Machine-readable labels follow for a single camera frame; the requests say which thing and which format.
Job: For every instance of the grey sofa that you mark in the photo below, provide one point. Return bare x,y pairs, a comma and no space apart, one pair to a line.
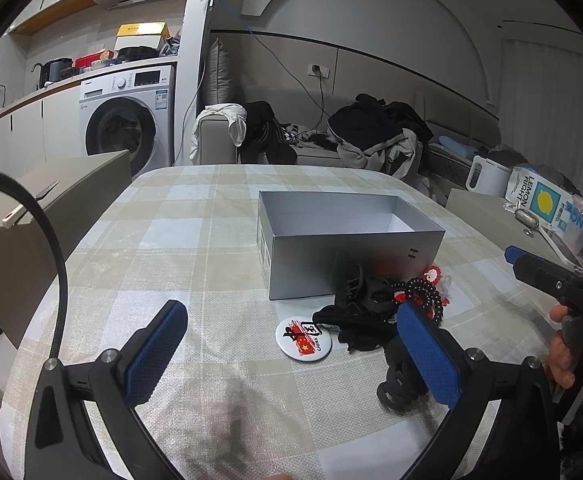
460,131

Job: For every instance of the black hair claw clip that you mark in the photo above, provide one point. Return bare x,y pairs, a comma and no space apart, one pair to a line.
366,294

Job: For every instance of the white round pin badge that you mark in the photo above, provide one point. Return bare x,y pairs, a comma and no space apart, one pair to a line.
302,340

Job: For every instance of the beige chair left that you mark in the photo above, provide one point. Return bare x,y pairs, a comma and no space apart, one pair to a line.
85,187

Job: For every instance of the grey open cardboard box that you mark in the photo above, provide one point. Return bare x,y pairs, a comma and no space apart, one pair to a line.
309,242

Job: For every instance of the red white small hair ornament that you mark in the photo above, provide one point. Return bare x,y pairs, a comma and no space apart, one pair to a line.
442,283

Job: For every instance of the black garment on sofa arm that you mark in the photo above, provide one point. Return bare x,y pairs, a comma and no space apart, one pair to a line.
265,139

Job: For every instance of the lemon drink carton box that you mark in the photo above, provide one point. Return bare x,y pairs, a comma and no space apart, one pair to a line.
555,207

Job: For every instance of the yellow cardboard box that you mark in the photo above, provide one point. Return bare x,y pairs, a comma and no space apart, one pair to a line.
151,35

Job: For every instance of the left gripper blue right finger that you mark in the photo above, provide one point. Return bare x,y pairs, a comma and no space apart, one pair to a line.
523,439

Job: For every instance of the person's right hand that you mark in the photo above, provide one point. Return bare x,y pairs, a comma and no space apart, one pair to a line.
558,363

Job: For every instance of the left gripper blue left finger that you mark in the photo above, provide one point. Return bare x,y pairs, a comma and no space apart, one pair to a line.
61,441

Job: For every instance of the checkered beige tablecloth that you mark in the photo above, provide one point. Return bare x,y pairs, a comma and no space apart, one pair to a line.
231,405

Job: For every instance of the white electric kettle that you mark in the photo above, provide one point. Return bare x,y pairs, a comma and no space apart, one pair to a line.
487,177

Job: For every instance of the grey striped cushion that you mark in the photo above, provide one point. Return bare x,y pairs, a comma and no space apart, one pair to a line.
219,84

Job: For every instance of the wall power outlet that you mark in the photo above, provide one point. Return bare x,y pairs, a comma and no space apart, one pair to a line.
319,71

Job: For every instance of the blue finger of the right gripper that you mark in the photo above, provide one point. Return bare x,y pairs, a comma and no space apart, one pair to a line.
510,253

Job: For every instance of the white front-load washing machine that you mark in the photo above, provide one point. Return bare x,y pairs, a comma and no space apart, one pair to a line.
130,110

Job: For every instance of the white kitchen cabinets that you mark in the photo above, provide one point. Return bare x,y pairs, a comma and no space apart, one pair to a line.
43,129

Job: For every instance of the white cloth on sofa arm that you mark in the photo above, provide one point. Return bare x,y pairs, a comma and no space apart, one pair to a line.
235,116

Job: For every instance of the black long hair clip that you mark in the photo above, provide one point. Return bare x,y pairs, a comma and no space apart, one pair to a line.
359,330

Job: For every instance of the pile of dark clothes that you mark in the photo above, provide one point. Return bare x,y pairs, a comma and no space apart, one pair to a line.
377,136

